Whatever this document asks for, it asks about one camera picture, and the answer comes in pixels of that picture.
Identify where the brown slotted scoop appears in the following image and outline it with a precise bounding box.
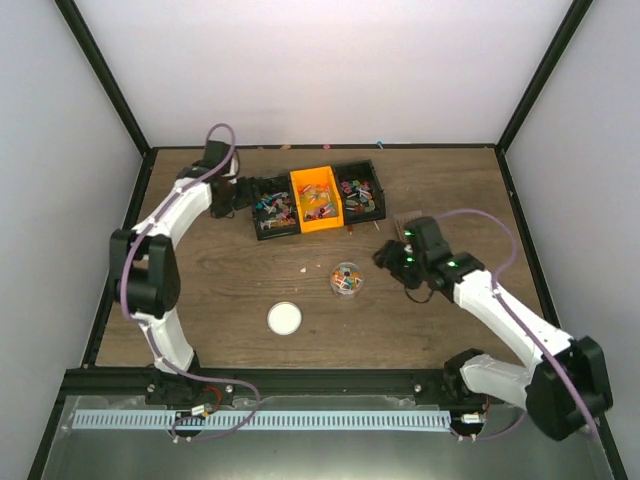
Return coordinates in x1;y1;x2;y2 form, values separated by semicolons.
393;210;423;243

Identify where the white round lid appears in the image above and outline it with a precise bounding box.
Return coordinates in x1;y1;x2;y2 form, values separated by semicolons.
267;302;302;336

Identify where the clear plastic cup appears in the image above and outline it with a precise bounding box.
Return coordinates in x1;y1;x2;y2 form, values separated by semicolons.
329;262;364;298

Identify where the black bin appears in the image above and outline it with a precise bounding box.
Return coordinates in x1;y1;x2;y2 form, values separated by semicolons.
331;159;386;225
251;174;301;241

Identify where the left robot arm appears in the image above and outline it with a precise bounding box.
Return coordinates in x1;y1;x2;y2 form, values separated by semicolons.
109;141;240;404

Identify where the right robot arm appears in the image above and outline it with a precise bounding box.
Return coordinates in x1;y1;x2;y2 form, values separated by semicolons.
373;217;613;441

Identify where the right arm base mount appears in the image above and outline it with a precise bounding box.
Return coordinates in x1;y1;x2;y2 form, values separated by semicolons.
411;348;488;408

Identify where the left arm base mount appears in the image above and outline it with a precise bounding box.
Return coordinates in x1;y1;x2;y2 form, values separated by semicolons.
145;369;234;408

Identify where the orange candy bin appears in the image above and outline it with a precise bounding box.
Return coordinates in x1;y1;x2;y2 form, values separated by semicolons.
290;166;345;234

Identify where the light blue slotted rail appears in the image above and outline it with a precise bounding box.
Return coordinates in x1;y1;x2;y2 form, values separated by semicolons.
72;410;451;432

